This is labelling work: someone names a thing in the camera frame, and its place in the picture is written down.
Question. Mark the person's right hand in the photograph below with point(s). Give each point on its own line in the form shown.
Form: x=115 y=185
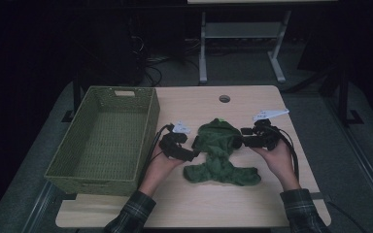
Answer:
x=283 y=161

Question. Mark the black metal stand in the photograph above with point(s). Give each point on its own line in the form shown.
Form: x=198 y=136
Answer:
x=76 y=97
x=344 y=97

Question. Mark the person's left hand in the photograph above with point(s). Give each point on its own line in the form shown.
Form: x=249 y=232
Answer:
x=158 y=171

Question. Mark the green fleece garment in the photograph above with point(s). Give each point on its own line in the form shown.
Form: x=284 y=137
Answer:
x=220 y=152

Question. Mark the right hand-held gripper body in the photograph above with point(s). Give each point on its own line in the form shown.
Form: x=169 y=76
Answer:
x=268 y=136

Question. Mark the grey table edge clamp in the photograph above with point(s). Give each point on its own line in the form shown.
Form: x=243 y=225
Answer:
x=323 y=196

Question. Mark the green woven basket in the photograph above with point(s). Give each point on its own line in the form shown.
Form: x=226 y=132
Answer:
x=110 y=142

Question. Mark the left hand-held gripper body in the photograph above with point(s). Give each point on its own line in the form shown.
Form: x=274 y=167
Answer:
x=171 y=144

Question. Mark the white metal stand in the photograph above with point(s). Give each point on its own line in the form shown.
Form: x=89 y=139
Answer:
x=239 y=29

